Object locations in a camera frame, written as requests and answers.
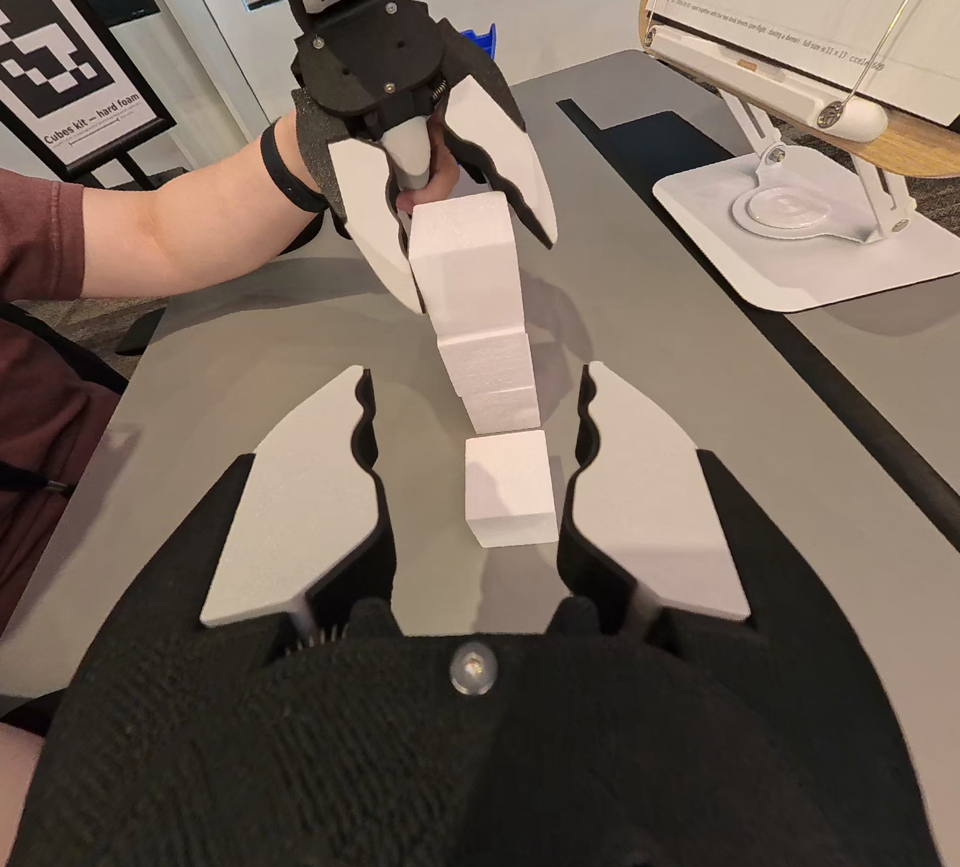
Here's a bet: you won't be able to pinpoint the wooden book stand white base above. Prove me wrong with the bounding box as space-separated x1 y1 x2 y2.
637 0 960 313

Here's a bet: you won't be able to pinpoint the person's left hand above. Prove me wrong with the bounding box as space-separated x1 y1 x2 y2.
393 128 462 216

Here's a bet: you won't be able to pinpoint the black wristband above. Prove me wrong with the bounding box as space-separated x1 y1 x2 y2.
260 120 331 214

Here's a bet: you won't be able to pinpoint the person's maroon shirt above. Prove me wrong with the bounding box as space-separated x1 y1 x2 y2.
0 165 125 636

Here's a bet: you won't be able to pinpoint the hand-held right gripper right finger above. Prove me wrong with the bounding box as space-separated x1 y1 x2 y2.
557 359 753 632

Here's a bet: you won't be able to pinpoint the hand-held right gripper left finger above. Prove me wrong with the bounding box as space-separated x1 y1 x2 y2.
200 366 399 632

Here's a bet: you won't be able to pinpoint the black framed patterned sign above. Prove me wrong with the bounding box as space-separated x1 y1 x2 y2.
0 0 177 189

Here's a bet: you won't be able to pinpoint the white hard foam cube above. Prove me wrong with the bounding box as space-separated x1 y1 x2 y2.
436 327 537 396
463 429 560 549
407 190 526 336
459 387 543 435

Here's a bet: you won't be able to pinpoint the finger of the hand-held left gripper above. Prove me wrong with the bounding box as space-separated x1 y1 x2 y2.
328 139 429 315
446 74 561 251

